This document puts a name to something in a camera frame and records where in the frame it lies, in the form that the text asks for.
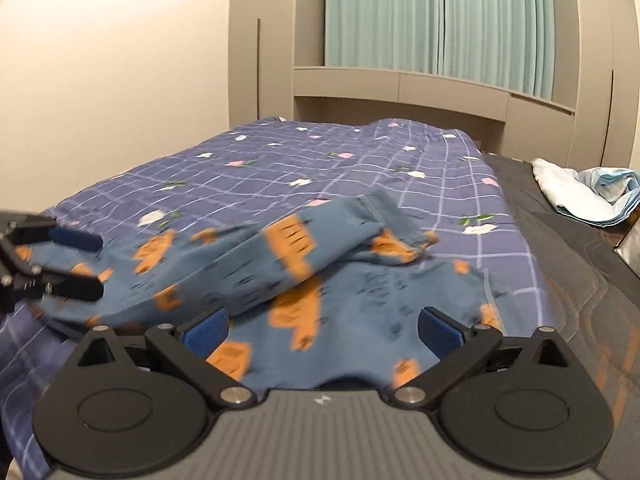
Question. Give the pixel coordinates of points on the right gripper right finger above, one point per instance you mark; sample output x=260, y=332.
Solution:
x=462, y=353

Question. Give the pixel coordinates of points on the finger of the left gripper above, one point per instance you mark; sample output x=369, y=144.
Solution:
x=29, y=229
x=34, y=282

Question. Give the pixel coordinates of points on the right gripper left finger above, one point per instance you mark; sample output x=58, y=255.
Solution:
x=182, y=351

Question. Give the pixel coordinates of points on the blue pants orange vehicle print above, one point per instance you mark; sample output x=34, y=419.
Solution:
x=330, y=293

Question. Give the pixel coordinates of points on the purple checked floral quilt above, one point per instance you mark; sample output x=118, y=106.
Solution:
x=260, y=173

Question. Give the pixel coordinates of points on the silver white shopping bag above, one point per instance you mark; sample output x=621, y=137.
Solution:
x=628, y=249

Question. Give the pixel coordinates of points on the light blue white blanket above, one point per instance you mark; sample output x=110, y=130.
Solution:
x=599, y=196

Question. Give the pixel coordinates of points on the beige built-in wardrobe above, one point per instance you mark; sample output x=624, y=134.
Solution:
x=276, y=67

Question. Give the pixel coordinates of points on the teal window curtain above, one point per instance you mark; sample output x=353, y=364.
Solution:
x=504, y=43

